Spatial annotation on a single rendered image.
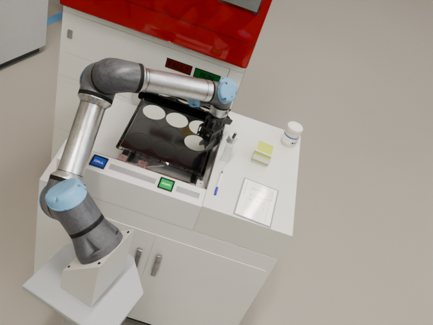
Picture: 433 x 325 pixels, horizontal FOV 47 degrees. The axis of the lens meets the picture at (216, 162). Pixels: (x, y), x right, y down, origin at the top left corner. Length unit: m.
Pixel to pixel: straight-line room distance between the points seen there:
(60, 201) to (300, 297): 1.82
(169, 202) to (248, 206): 0.29
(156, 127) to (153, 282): 0.67
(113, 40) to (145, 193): 0.75
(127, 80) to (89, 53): 0.78
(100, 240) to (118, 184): 0.38
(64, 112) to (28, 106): 1.05
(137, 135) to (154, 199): 0.37
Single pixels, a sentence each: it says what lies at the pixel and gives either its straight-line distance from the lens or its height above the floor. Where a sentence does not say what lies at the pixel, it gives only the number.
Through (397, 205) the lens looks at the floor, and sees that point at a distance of 3.95.
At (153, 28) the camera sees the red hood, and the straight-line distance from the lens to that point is 2.13.
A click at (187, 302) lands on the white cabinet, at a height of 0.36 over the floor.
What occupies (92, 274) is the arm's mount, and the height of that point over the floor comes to 0.99.
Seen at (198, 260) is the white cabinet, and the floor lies 0.66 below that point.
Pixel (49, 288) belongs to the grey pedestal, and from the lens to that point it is 1.72.
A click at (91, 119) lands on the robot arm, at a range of 1.67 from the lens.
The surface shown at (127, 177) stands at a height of 0.96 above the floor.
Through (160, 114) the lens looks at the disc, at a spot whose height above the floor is 0.90.
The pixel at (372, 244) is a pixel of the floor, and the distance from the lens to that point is 3.53.
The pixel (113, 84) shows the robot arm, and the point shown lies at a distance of 1.60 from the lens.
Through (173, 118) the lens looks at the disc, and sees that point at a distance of 2.26.
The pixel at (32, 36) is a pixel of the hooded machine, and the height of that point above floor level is 0.19.
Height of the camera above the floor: 2.28
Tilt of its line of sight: 41 degrees down
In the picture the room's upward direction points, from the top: 21 degrees clockwise
